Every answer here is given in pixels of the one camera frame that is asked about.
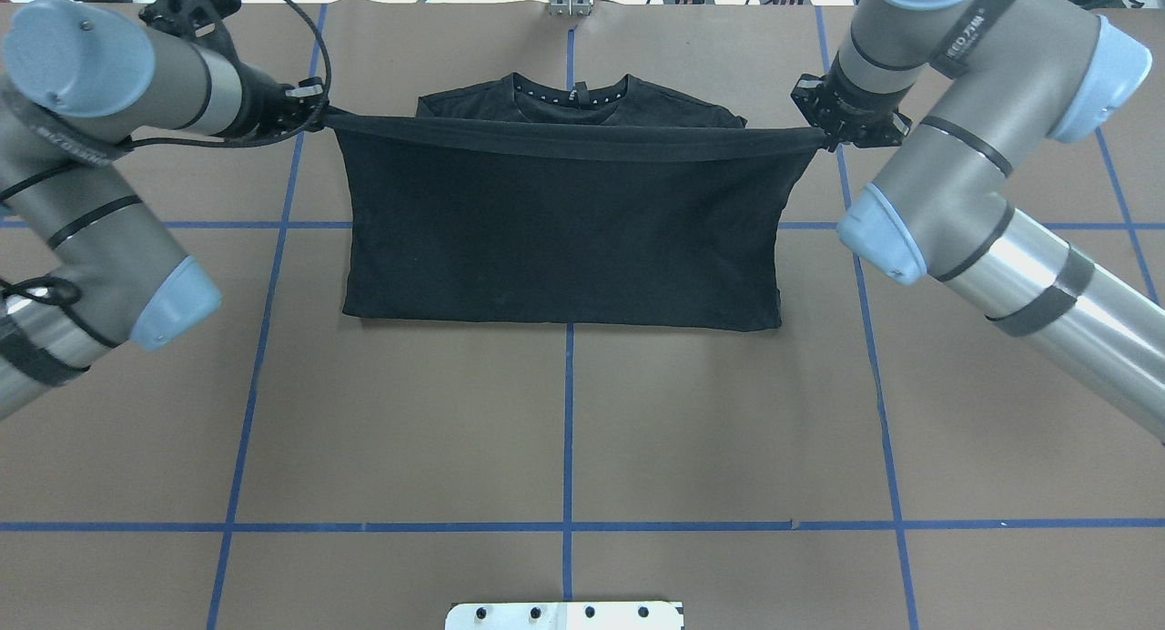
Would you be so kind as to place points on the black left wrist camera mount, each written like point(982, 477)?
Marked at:
point(185, 17)

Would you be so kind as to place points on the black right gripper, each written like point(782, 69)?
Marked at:
point(854, 108)

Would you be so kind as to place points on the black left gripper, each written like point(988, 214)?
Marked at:
point(261, 105)

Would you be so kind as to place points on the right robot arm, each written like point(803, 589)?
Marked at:
point(963, 91)

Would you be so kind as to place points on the black graphic t-shirt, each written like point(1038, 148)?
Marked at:
point(509, 202)

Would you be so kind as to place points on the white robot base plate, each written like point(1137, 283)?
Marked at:
point(567, 615)

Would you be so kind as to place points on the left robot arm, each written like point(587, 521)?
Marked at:
point(84, 86)

